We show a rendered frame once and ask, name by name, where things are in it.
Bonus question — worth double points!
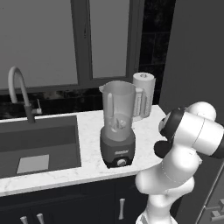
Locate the curved grey tap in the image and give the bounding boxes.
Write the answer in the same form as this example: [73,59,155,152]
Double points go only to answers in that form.
[7,66,44,124]

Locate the grey square sink drain plate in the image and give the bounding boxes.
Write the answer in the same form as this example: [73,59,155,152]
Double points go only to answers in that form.
[16,154,51,175]

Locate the grey framed window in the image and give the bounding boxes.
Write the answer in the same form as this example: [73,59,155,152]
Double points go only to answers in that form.
[0,0,146,96]

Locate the dark cupboard door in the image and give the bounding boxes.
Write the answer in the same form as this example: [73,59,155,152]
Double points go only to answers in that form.
[30,183,116,224]
[115,174,149,224]
[0,194,32,224]

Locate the dark grey sink basin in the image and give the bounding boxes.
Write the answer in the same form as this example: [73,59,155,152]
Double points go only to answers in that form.
[0,115,82,179]

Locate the grey cabinet with pale handles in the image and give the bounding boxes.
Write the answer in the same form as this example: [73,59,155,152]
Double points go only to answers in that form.
[195,166,224,224]

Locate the white paper towel roll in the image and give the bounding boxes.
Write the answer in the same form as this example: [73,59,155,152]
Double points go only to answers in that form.
[132,72,157,123]

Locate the tall dark grey fridge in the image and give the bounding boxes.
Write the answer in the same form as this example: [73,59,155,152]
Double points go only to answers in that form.
[157,0,224,224]

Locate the grey blender with clear jar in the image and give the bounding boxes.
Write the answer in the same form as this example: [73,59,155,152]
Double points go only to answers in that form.
[98,80,144,170]

